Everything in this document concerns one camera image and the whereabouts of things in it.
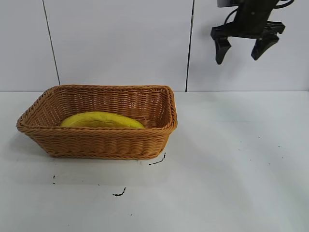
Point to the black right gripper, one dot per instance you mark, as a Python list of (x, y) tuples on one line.
[(251, 21)]

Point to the yellow banana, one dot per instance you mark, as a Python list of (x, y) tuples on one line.
[(101, 119)]

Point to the brown wicker basket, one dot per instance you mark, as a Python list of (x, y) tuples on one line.
[(96, 142)]

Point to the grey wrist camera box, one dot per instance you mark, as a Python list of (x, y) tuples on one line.
[(227, 3)]

